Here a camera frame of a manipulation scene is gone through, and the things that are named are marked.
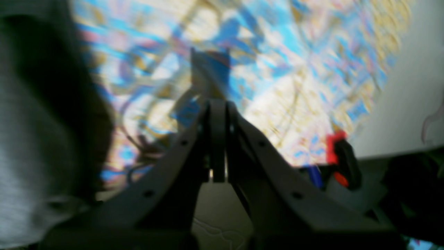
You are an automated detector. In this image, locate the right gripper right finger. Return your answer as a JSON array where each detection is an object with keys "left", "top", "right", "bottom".
[{"left": 226, "top": 102, "right": 406, "bottom": 250}]

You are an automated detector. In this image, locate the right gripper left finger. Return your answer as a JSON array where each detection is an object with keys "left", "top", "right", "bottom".
[{"left": 39, "top": 103, "right": 210, "bottom": 250}]

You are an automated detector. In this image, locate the grey T-shirt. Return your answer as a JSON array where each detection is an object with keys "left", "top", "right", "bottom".
[{"left": 0, "top": 0, "right": 112, "bottom": 250}]

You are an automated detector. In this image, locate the red black clamp left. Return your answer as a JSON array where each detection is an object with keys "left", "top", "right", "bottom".
[{"left": 326, "top": 130, "right": 362, "bottom": 191}]

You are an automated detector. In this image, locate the patterned colourful tablecloth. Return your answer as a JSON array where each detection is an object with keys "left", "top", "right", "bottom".
[{"left": 69, "top": 0, "right": 416, "bottom": 190}]

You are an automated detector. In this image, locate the blue clamp handle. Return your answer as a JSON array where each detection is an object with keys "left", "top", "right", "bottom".
[{"left": 307, "top": 165, "right": 324, "bottom": 190}]

